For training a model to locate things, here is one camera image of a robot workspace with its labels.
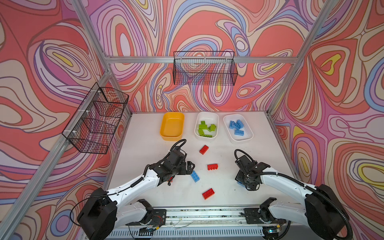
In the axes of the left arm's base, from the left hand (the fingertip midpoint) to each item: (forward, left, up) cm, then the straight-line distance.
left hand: (187, 165), depth 84 cm
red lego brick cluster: (-5, +10, -6) cm, 12 cm away
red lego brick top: (+14, -10, -6) cm, 18 cm away
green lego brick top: (+24, -14, -4) cm, 28 cm away
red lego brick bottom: (-13, -12, -7) cm, 19 cm away
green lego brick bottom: (+33, -11, -6) cm, 35 cm away
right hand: (-8, -32, -8) cm, 34 cm away
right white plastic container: (+26, -42, -5) cm, 50 cm away
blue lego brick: (+33, -32, -4) cm, 46 cm away
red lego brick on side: (+2, -15, -7) cm, 17 cm away
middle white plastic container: (+42, -17, -6) cm, 46 cm away
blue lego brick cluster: (-4, -4, -6) cm, 9 cm away
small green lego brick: (+31, -17, -4) cm, 36 cm away
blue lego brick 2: (+27, -36, -5) cm, 45 cm away
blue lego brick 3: (+36, -38, -5) cm, 53 cm away
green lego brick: (+29, -9, -7) cm, 31 cm away
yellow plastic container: (+33, +12, -5) cm, 35 cm away
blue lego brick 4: (+33, -36, -4) cm, 49 cm away
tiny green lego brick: (+37, -10, -5) cm, 39 cm away
